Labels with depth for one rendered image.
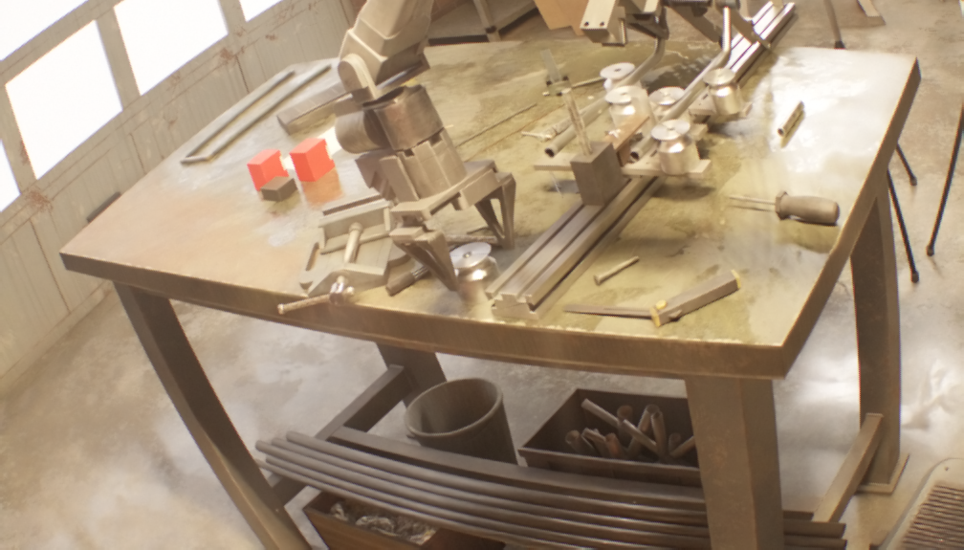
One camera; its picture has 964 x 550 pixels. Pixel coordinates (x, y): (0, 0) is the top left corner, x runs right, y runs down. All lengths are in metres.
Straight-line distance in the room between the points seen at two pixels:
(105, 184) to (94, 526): 1.83
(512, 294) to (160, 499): 1.84
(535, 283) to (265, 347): 2.20
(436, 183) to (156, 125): 3.33
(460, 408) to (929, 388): 1.14
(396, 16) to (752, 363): 0.49
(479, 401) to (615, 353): 1.29
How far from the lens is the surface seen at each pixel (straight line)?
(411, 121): 1.20
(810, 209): 1.21
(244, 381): 3.25
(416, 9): 1.13
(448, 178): 1.22
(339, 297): 1.35
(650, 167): 1.34
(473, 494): 2.07
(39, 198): 4.16
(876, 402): 1.93
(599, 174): 1.31
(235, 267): 1.61
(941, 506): 1.67
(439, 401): 2.44
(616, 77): 1.51
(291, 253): 1.57
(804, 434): 2.28
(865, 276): 1.77
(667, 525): 1.83
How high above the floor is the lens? 1.48
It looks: 25 degrees down
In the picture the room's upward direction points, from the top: 20 degrees counter-clockwise
